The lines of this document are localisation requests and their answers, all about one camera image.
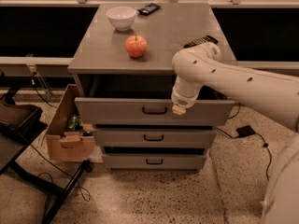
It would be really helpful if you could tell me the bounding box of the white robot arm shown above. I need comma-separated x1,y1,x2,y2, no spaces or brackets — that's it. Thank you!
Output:
171,42,299,224

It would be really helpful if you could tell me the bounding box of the black snack bar right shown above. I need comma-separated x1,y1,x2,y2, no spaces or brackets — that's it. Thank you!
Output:
183,35,219,49

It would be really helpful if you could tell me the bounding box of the grey bottom drawer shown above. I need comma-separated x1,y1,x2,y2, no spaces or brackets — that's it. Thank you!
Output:
103,154,206,170

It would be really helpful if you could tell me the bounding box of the grey top drawer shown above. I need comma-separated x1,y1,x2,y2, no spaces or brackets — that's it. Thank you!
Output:
75,97,234,126

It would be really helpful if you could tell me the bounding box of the grey drawer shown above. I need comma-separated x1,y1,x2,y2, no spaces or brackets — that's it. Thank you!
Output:
103,154,206,170
93,128,216,148
75,97,234,126

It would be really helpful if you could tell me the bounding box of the black floor cable left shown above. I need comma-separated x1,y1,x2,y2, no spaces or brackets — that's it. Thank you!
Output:
29,72,92,203

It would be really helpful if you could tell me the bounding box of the cardboard box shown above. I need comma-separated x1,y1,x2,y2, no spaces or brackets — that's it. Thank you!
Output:
46,84,95,161

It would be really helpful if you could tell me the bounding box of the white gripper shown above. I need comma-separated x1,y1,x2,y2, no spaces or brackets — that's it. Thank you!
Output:
171,90,198,115

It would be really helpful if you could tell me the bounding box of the grey drawer cabinet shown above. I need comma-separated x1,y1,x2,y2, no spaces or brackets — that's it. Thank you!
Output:
67,2,242,174

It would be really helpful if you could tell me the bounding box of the red apple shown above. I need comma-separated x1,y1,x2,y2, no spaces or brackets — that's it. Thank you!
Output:
125,35,148,58

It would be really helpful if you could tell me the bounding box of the black floor cable right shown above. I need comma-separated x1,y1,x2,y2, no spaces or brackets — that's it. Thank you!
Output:
216,103,273,183

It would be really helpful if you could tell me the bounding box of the black power adapter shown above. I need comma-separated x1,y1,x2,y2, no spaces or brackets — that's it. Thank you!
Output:
236,125,255,138

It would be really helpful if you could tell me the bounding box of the black floor cable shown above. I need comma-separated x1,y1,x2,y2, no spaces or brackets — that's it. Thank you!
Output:
216,103,273,183
29,72,92,203

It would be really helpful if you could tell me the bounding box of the black folding table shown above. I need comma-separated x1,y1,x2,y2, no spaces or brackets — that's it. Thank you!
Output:
0,83,92,224

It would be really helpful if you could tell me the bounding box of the white bowl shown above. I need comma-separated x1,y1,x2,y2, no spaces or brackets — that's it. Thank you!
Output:
106,7,136,31

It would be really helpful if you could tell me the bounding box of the green can in box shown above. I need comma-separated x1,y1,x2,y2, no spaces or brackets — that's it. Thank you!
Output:
66,115,82,132

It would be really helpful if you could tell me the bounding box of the yellow bottle in box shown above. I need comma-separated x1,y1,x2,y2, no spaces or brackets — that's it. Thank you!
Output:
82,124,93,133

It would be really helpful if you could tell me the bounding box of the black snack packet rear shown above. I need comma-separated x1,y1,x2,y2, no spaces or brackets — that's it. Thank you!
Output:
138,3,161,16

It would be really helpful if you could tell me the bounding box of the grey middle drawer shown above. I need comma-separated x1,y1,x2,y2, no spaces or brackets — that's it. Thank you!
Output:
93,128,216,148

